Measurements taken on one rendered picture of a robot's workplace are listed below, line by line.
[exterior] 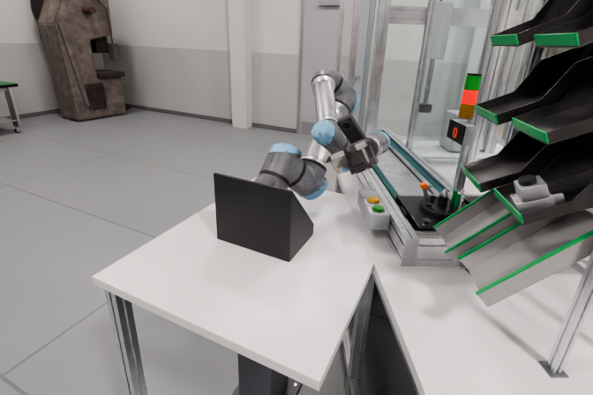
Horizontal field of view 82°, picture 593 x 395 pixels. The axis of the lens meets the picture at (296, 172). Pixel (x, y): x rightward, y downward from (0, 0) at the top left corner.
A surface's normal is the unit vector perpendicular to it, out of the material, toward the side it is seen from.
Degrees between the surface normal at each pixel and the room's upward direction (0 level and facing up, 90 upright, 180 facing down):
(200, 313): 0
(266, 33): 90
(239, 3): 90
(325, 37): 90
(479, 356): 0
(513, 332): 0
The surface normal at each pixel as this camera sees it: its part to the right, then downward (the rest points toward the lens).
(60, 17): 0.84, 0.22
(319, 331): 0.04, -0.93
